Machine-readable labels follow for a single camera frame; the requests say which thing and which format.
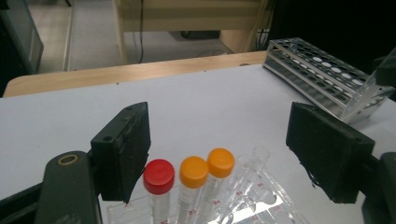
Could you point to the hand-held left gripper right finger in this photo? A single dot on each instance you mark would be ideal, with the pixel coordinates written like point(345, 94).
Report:
point(327, 155)

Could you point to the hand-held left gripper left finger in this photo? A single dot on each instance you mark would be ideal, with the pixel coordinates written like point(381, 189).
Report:
point(124, 155)

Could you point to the orange cap clear tube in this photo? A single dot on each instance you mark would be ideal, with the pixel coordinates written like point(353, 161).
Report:
point(193, 172)
point(221, 162)

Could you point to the metal tube rack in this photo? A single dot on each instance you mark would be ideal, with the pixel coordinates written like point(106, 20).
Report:
point(311, 71)

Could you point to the clear acrylic tube rack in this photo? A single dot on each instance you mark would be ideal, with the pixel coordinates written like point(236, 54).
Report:
point(258, 199)

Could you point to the wooden table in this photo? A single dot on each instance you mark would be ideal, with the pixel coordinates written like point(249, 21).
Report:
point(124, 74)

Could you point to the white table sheet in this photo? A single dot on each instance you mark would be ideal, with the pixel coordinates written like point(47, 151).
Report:
point(202, 102)

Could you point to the black flat box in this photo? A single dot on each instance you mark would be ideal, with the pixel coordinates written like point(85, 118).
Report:
point(200, 34)

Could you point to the light wooden furniture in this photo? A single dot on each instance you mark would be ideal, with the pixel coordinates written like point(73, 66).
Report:
point(186, 15)

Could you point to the dark cabinet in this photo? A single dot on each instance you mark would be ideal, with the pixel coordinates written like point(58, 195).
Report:
point(18, 40)

